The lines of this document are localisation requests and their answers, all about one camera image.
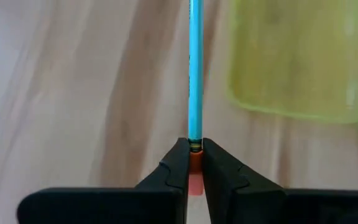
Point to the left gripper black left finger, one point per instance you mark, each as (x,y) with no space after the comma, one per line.
(154,205)

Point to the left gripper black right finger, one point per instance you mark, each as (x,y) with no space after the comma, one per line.
(247,205)

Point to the blue pencil with orange eraser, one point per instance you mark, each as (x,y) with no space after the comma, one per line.
(195,62)

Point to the yellow-green translucent pencil box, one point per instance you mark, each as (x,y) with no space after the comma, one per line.
(291,62)

